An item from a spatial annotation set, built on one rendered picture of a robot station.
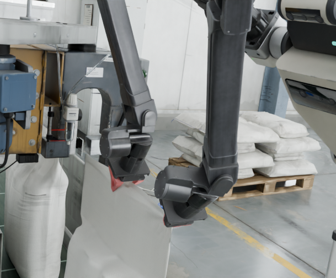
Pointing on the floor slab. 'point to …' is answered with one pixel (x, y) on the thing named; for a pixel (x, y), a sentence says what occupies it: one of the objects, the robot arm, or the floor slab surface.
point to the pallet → (267, 183)
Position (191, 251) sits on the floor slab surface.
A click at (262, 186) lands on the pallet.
